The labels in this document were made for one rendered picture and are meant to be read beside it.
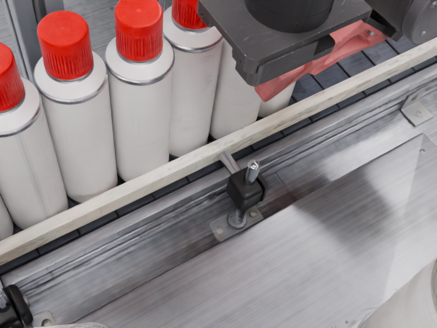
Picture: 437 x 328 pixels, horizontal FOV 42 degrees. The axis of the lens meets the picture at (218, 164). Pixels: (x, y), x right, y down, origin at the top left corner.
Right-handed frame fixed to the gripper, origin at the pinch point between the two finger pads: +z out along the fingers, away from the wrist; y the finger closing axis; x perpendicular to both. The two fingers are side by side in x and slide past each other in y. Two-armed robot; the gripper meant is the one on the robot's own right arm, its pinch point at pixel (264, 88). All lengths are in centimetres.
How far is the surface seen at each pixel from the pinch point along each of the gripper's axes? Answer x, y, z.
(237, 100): 3.5, 0.7, 6.0
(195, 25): 5.1, -3.5, -4.0
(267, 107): 4.3, 5.8, 11.4
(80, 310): -2.6, -19.2, 18.4
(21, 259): 2.4, -21.8, 13.4
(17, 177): 3.9, -19.4, 3.3
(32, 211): 3.9, -19.3, 8.9
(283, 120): 1.7, 5.7, 10.3
